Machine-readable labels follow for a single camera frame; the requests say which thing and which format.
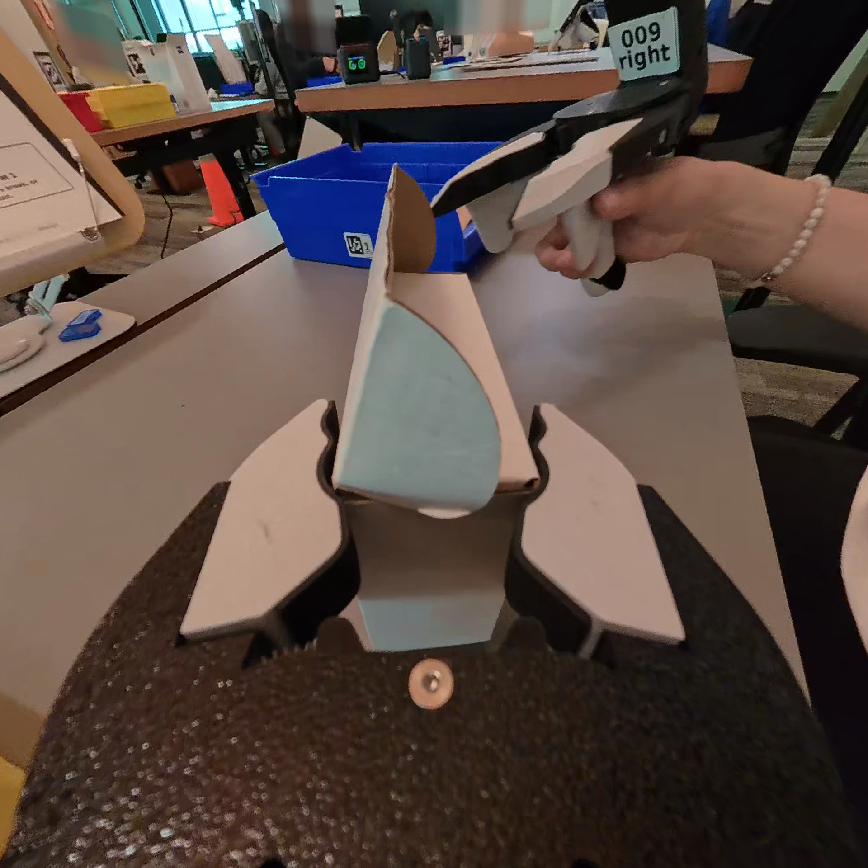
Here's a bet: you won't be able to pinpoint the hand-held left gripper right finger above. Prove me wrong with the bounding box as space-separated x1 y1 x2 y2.
519 403 687 645

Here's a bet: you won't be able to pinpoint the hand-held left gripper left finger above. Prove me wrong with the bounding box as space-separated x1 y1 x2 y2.
179 399 351 644

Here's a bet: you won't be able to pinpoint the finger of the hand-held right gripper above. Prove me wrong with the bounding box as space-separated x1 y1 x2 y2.
467 117 645 254
429 131 562 219

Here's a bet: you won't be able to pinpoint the blue plastic bin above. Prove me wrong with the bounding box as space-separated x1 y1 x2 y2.
251 141 506 272

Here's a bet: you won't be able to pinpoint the white cardboard mailer box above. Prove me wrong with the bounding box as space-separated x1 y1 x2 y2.
332 163 543 653

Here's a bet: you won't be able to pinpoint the yellow plastic bin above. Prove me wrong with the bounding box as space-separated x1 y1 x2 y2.
0 756 28 838
88 83 177 128

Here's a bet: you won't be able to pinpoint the person's right forearm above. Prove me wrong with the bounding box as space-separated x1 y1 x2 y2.
766 176 868 330

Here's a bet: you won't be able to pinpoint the person's right hand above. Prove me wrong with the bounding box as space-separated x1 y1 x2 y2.
534 157 755 280

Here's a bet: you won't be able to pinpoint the grey work table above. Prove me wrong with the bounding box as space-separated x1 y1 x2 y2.
295 44 754 143

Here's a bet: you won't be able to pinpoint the black timer green display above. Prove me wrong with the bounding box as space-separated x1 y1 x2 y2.
337 42 377 85

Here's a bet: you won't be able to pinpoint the black pants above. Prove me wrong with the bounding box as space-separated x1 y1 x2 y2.
746 417 868 815

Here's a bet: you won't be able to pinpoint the orange traffic cone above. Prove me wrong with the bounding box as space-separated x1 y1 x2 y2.
198 156 244 228

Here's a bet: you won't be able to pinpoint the small blue plastic piece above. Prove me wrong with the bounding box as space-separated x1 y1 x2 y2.
57 308 103 343

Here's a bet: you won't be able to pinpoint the white round disc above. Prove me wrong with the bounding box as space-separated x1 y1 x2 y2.
0 319 47 373

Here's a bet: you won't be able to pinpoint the white marker card stand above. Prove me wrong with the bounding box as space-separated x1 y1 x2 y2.
122 33 212 113

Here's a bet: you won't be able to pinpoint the instruction sheet on stand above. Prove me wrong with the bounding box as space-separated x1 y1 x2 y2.
0 27 146 296

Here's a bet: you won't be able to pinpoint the red plastic bin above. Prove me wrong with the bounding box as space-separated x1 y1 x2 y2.
57 91 103 133

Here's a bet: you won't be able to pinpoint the printed instruction sheet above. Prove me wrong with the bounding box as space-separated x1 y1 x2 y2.
0 88 123 262

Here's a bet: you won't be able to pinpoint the white pearl bracelet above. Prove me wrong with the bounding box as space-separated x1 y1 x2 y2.
759 173 834 284

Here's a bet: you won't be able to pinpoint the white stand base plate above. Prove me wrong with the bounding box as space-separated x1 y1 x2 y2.
0 298 137 401

